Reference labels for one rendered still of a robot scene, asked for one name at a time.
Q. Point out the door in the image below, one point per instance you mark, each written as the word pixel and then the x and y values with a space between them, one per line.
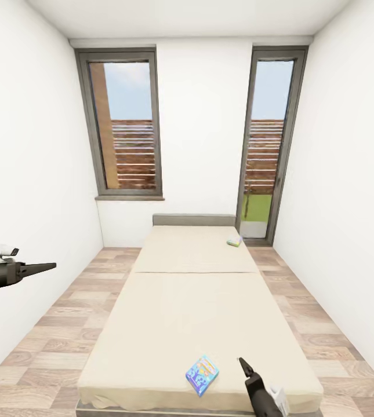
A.
pixel 275 83

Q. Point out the fixed window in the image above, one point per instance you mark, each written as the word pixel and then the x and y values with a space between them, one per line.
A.
pixel 119 88

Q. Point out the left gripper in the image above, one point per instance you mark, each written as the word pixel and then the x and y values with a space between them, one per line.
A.
pixel 11 273

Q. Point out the bed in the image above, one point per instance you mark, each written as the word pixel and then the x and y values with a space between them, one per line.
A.
pixel 190 293

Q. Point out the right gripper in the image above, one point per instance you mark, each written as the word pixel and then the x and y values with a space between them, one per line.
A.
pixel 261 402

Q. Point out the board game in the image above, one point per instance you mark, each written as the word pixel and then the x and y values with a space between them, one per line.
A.
pixel 202 374
pixel 235 240

